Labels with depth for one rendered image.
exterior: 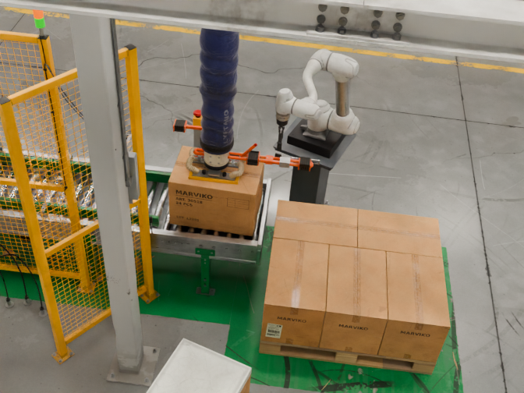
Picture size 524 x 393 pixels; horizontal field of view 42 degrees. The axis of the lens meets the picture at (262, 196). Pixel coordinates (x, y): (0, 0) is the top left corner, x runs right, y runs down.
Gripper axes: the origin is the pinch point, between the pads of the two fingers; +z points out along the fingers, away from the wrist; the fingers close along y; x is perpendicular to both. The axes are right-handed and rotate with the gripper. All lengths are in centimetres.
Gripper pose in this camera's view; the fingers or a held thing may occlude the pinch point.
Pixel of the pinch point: (280, 143)
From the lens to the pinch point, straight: 458.8
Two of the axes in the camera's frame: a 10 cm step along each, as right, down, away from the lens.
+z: -0.6, 7.4, 6.7
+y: -1.0, 6.7, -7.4
